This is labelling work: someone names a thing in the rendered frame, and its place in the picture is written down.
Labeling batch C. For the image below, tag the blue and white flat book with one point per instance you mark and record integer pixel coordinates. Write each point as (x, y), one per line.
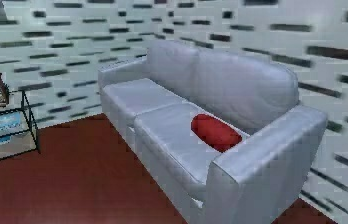
(3, 122)

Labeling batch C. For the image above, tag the pale grey two-seat sofa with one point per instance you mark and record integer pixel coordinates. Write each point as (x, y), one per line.
(168, 133)

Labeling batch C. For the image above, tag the black frame side table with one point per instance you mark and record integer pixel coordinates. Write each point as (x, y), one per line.
(25, 115)

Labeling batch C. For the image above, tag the red oval cushion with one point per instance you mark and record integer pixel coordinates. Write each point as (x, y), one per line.
(215, 132)

